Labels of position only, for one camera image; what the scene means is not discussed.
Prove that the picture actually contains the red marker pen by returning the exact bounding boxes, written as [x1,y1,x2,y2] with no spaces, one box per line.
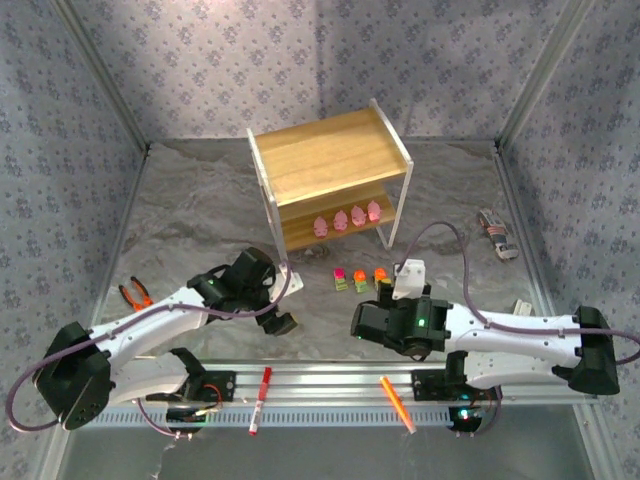
[248,367,274,437]

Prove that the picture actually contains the orange marker pen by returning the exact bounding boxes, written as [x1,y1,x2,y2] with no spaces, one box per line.
[379,375,418,435]

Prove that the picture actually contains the black round controller board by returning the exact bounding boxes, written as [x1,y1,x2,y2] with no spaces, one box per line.
[164,407,209,436]
[447,405,486,434]

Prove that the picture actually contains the striped white handheld tool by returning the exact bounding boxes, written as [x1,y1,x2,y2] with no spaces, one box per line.
[477,208,519,261]

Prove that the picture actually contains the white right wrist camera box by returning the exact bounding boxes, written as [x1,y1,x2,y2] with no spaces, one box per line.
[392,258,427,301]

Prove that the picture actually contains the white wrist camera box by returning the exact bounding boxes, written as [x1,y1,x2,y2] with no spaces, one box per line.
[392,258,427,301]
[272,263,305,305]

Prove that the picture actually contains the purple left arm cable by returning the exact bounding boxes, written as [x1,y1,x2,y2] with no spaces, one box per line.
[4,259,294,441]

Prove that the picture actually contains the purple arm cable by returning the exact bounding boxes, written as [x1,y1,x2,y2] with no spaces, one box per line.
[407,221,640,437]
[4,259,294,441]

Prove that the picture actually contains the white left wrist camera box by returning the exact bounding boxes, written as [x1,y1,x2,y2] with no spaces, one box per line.
[272,263,305,305]

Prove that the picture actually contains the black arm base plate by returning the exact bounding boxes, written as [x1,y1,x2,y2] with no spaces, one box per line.
[410,368,504,401]
[144,370,236,404]

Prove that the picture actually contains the aluminium mounting rail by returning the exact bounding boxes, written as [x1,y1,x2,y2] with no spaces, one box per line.
[54,363,599,407]

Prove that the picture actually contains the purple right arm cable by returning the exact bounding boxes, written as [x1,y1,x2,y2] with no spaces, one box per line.
[407,221,640,437]

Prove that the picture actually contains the orange handled pliers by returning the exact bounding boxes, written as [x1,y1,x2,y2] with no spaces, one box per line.
[118,275,155,314]

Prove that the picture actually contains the grey slotted cable duct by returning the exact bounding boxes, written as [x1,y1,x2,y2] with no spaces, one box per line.
[72,405,501,430]

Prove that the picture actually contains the aluminium frame side bar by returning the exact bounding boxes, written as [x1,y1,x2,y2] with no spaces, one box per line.
[493,142,624,480]
[37,144,152,480]

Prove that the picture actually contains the wooden shelf white metal frame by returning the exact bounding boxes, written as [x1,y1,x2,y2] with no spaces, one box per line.
[246,98,415,275]

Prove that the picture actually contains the aluminium frame post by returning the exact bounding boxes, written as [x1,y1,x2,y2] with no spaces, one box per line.
[494,0,599,150]
[52,0,152,152]

